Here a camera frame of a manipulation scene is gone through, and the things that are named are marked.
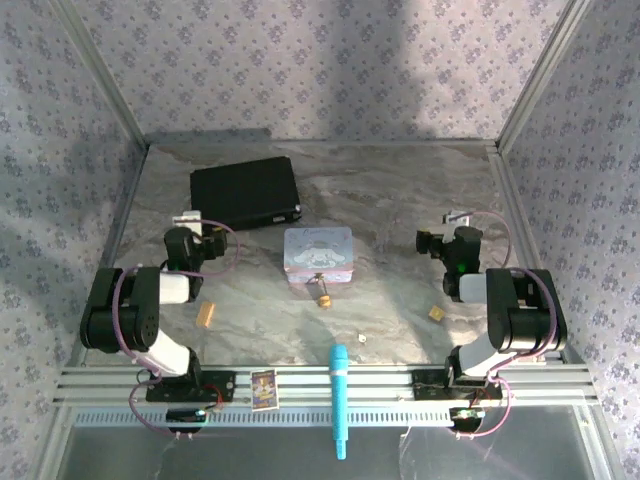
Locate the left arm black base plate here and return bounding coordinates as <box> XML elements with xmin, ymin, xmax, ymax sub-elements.
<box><xmin>144</xmin><ymin>369</ymin><xmax>237</xmax><ymax>404</ymax></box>

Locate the grey metal panel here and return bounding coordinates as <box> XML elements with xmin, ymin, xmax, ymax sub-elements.
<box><xmin>54</xmin><ymin>424</ymin><xmax>609</xmax><ymax>480</ymax></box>

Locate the small brass padlock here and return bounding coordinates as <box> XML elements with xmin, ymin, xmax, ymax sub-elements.
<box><xmin>310</xmin><ymin>275</ymin><xmax>333</xmax><ymax>309</ymax></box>

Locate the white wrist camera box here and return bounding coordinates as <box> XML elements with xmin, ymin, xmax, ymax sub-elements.
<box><xmin>442</xmin><ymin>210</ymin><xmax>474</xmax><ymax>232</ymax></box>
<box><xmin>172</xmin><ymin>209</ymin><xmax>204</xmax><ymax>235</ymax></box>

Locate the cyan marker pen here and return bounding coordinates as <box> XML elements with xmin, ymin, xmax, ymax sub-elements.
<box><xmin>327</xmin><ymin>343</ymin><xmax>350</xmax><ymax>461</ymax></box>

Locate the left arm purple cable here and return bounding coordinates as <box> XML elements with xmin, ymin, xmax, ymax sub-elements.
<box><xmin>112</xmin><ymin>218</ymin><xmax>241</xmax><ymax>442</ymax></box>

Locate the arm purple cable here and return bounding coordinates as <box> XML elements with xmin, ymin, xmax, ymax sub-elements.
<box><xmin>112</xmin><ymin>218</ymin><xmax>241</xmax><ymax>442</ymax></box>
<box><xmin>452</xmin><ymin>210</ymin><xmax>559</xmax><ymax>442</ymax></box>

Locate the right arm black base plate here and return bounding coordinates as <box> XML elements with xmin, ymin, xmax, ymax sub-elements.
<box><xmin>412</xmin><ymin>368</ymin><xmax>504</xmax><ymax>402</ymax></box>

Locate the aluminium rear rail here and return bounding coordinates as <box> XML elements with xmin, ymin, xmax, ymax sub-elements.
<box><xmin>144</xmin><ymin>139</ymin><xmax>501</xmax><ymax>149</ymax></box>

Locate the pastel cartoon tin box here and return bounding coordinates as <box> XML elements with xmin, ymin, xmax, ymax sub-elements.
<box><xmin>283</xmin><ymin>226</ymin><xmax>355</xmax><ymax>286</ymax></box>

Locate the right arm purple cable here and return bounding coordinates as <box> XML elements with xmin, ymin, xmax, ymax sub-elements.
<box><xmin>452</xmin><ymin>210</ymin><xmax>559</xmax><ymax>442</ymax></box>

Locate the aluminium side rail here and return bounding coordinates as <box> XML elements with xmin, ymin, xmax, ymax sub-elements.
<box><xmin>488</xmin><ymin>144</ymin><xmax>581</xmax><ymax>364</ymax></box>
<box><xmin>69</xmin><ymin>142</ymin><xmax>151</xmax><ymax>369</ymax></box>

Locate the aluminium mounting rail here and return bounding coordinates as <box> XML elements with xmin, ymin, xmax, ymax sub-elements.
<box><xmin>52</xmin><ymin>363</ymin><xmax>600</xmax><ymax>407</ymax></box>

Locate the small circuit board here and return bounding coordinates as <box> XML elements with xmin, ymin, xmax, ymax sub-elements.
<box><xmin>448</xmin><ymin>406</ymin><xmax>486</xmax><ymax>432</ymax></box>
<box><xmin>165</xmin><ymin>407</ymin><xmax>209</xmax><ymax>434</ymax></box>

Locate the left small circuit board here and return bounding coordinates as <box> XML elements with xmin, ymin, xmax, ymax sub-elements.
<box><xmin>165</xmin><ymin>407</ymin><xmax>209</xmax><ymax>434</ymax></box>

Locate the aluminium frame post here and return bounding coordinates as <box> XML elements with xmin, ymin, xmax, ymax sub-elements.
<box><xmin>49</xmin><ymin>0</ymin><xmax>151</xmax><ymax>149</ymax></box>
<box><xmin>496</xmin><ymin>0</ymin><xmax>595</xmax><ymax>149</ymax></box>

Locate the right small circuit board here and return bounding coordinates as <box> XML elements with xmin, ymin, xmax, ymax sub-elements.
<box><xmin>448</xmin><ymin>406</ymin><xmax>486</xmax><ymax>432</ymax></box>

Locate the black hard case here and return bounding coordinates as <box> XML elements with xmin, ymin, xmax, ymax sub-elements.
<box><xmin>189</xmin><ymin>156</ymin><xmax>304</xmax><ymax>232</ymax></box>

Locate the slotted grey cable duct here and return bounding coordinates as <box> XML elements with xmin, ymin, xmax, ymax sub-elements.
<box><xmin>72</xmin><ymin>407</ymin><xmax>587</xmax><ymax>430</ymax></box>

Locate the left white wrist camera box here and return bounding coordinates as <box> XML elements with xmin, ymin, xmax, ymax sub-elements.
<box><xmin>172</xmin><ymin>209</ymin><xmax>204</xmax><ymax>235</ymax></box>

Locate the purple picture card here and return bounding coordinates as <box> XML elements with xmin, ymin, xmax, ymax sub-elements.
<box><xmin>249</xmin><ymin>368</ymin><xmax>280</xmax><ymax>412</ymax></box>

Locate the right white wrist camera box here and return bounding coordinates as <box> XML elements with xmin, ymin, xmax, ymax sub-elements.
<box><xmin>442</xmin><ymin>210</ymin><xmax>474</xmax><ymax>232</ymax></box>

